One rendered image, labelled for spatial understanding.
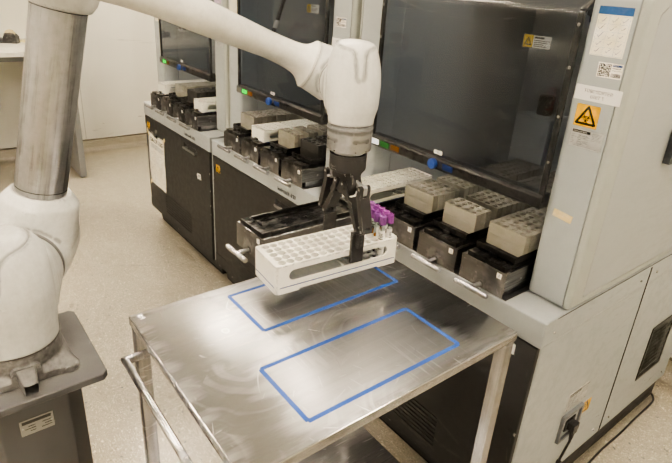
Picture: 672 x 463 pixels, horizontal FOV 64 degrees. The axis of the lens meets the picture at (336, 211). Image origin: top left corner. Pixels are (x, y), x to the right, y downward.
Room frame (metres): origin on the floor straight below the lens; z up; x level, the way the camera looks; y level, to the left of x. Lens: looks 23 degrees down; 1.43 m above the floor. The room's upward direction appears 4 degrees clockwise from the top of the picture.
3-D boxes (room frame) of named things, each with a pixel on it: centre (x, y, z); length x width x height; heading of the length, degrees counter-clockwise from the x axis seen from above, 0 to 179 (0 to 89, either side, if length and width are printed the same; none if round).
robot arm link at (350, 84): (1.05, -0.01, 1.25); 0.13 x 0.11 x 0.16; 14
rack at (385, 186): (1.61, -0.16, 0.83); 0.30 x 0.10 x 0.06; 129
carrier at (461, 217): (1.36, -0.34, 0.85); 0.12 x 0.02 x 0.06; 39
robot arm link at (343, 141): (1.04, -0.02, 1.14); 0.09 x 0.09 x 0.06
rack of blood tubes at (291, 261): (1.02, 0.01, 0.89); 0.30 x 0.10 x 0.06; 124
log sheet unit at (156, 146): (2.89, 1.03, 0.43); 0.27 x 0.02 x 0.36; 39
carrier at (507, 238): (1.24, -0.44, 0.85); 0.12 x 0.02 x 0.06; 38
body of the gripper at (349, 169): (1.04, -0.02, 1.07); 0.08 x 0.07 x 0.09; 34
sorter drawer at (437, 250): (1.51, -0.52, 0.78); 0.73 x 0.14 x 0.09; 129
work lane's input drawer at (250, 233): (1.49, -0.02, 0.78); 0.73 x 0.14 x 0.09; 129
